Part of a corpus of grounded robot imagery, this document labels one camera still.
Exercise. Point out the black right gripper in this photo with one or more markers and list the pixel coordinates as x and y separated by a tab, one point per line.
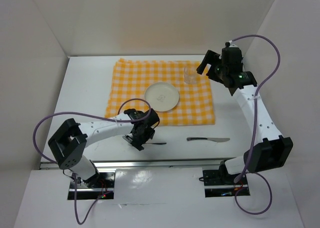
212	58

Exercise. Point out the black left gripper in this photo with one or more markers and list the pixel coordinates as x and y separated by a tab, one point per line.
149	132

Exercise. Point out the clear plastic cup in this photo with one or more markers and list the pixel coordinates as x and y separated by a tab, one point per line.
190	75

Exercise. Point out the silver fork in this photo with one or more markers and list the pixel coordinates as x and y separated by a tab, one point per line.
155	143

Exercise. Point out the yellow white checkered cloth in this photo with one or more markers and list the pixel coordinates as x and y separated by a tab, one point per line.
130	79

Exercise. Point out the cream round plate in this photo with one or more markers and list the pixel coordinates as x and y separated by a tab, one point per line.
162	96

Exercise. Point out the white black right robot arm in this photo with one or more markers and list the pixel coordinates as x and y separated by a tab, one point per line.
269	149

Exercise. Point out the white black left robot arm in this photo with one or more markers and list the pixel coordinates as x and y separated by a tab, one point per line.
71	139

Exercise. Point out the silver table knife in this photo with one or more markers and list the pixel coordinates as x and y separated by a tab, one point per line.
217	140

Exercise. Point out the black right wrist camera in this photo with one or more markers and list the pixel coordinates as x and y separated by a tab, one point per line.
232	58

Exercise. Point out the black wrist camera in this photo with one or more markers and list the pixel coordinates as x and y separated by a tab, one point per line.
152	118
232	58

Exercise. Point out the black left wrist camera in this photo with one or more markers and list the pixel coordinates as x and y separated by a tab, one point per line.
152	118

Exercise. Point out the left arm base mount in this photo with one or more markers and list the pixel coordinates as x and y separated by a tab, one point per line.
102	188

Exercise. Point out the aluminium front rail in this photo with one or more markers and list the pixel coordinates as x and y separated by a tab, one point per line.
159	163

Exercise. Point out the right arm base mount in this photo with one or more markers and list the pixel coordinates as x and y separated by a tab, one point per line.
219	183

